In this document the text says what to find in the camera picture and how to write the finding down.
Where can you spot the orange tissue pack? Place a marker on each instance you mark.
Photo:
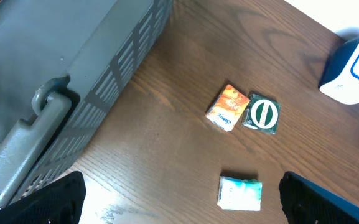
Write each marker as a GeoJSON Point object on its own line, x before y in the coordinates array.
{"type": "Point", "coordinates": [227, 108]}

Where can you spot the dark grey plastic basket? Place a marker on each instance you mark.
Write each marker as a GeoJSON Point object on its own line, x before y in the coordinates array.
{"type": "Point", "coordinates": [89, 48]}

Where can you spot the grey basket handle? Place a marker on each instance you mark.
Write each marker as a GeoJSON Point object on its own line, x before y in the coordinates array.
{"type": "Point", "coordinates": [25, 141]}

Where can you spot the white barcode scanner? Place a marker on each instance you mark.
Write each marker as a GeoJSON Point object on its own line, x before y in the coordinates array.
{"type": "Point", "coordinates": [340, 80]}

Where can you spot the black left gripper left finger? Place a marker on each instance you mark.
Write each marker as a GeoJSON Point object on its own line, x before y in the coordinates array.
{"type": "Point", "coordinates": [59, 202]}

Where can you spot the green tissue pack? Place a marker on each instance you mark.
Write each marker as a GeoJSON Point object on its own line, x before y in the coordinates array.
{"type": "Point", "coordinates": [237, 194]}

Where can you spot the round green white item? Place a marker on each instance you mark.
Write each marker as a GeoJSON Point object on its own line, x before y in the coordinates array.
{"type": "Point", "coordinates": [261, 114]}

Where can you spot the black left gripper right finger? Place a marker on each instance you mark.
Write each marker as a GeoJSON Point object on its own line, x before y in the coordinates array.
{"type": "Point", "coordinates": [306, 202]}

